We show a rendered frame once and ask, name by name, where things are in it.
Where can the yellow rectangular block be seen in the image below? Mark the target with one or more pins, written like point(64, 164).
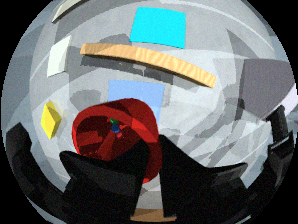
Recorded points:
point(50, 120)

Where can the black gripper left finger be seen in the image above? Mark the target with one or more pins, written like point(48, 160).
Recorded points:
point(124, 175)

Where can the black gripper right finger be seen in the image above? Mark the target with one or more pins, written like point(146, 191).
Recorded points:
point(183, 179)

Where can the tan wooden bar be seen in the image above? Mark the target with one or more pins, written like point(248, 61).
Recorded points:
point(151, 59)

